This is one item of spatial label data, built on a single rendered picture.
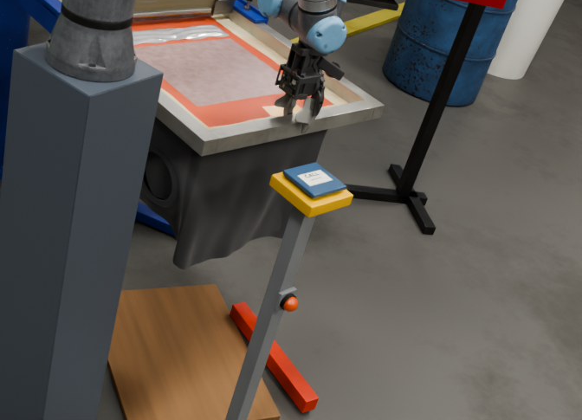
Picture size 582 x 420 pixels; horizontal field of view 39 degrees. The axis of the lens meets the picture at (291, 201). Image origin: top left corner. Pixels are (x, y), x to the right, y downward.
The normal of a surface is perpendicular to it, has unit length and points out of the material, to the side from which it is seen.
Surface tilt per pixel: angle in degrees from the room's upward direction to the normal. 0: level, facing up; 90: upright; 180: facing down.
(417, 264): 0
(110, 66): 73
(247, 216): 94
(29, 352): 90
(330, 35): 90
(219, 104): 0
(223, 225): 94
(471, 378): 0
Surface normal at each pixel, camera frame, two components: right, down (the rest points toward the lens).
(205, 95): 0.26, -0.81
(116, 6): 0.55, 0.57
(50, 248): -0.54, 0.33
